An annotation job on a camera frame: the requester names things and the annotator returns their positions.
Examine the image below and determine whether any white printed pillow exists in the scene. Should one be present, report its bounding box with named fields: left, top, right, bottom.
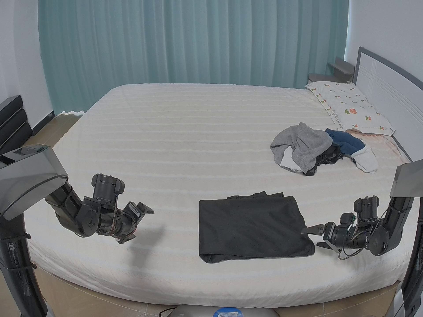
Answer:
left=304, top=81, right=396, bottom=136

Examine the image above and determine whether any black chest of drawers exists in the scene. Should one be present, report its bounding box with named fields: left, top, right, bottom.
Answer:
left=0, top=95, right=34, bottom=155

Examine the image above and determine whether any grey bedside table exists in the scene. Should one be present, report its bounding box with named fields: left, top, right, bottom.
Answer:
left=308, top=57, right=355, bottom=84

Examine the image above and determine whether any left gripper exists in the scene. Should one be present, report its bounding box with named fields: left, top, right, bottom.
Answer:
left=114, top=201, right=155, bottom=244

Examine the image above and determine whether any bed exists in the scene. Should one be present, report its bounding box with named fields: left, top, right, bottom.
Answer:
left=25, top=46, right=423, bottom=310

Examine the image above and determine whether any pile of clothes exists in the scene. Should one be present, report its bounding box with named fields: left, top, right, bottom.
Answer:
left=270, top=122, right=379, bottom=177

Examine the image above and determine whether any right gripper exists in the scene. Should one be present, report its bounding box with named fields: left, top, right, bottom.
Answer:
left=301, top=222, right=356, bottom=253

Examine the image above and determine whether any blue-green curtain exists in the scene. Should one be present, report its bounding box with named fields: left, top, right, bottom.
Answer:
left=38, top=0, right=350, bottom=115

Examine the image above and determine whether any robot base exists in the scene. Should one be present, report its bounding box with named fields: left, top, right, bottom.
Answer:
left=172, top=304, right=278, bottom=317

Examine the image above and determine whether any black T-shirt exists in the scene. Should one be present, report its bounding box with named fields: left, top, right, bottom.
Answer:
left=198, top=192, right=315, bottom=264

